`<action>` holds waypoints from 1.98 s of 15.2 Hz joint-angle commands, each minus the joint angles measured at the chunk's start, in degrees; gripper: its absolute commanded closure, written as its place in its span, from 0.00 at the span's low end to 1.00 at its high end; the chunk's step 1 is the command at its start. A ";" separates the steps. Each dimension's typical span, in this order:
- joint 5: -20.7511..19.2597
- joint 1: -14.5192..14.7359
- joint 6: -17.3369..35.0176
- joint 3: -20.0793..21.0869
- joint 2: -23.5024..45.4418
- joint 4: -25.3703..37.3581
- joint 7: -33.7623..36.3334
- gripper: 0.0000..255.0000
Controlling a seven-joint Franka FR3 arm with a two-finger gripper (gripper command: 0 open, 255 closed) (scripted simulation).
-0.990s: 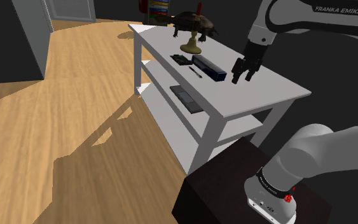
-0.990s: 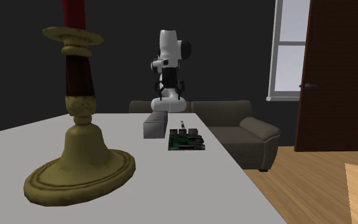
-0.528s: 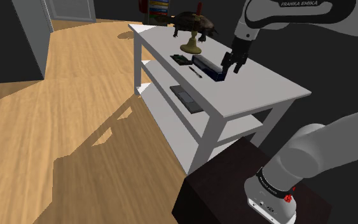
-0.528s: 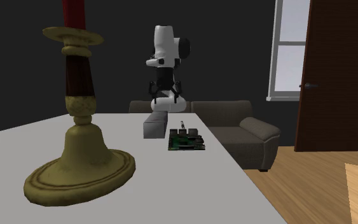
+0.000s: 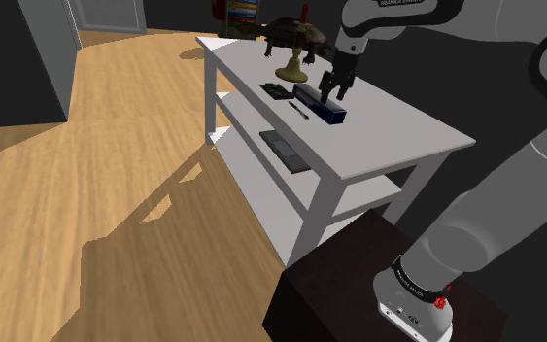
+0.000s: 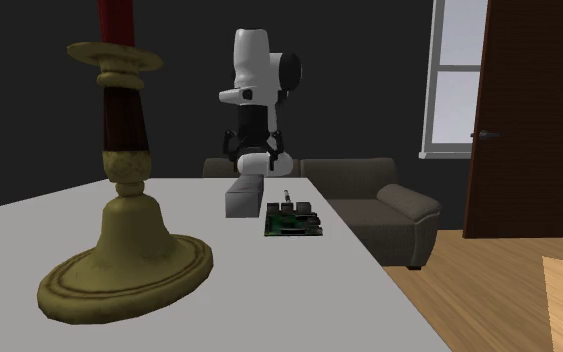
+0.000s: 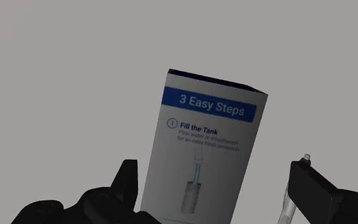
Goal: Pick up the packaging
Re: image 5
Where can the green circuit board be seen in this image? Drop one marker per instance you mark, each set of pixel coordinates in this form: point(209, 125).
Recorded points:
point(276, 90)

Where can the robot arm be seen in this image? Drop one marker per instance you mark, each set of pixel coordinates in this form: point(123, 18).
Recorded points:
point(472, 222)

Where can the dark robot stand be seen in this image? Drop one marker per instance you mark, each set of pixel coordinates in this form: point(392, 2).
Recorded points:
point(339, 279)

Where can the white shelf table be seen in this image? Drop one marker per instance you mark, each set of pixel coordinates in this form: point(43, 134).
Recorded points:
point(386, 128)

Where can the brass candlestick with red candle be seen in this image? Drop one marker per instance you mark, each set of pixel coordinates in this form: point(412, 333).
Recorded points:
point(293, 66)

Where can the grey door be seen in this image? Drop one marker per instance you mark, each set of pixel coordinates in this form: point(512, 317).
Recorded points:
point(107, 14)

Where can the grey laptop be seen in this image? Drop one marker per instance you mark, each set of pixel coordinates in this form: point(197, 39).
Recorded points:
point(285, 150)

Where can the dark blue long box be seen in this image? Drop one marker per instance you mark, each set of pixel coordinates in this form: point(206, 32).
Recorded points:
point(322, 104)

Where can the black pen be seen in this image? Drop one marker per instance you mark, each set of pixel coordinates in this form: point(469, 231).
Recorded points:
point(298, 110)

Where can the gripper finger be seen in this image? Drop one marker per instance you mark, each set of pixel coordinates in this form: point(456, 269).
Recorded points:
point(324, 89)
point(344, 91)

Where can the brown turtle figure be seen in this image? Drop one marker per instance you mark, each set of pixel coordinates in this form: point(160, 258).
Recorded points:
point(292, 35)

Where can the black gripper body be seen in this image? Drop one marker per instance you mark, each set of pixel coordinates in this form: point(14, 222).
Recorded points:
point(344, 66)

